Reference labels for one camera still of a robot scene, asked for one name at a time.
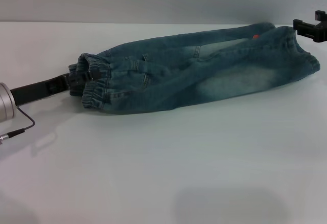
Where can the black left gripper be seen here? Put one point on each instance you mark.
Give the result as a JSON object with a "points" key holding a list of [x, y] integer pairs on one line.
{"points": [[38, 89]]}

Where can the blue denim shorts basketball print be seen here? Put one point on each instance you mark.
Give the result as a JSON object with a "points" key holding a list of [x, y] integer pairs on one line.
{"points": [[204, 80]]}

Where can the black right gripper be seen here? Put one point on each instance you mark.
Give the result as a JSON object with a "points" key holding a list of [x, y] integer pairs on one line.
{"points": [[320, 32]]}

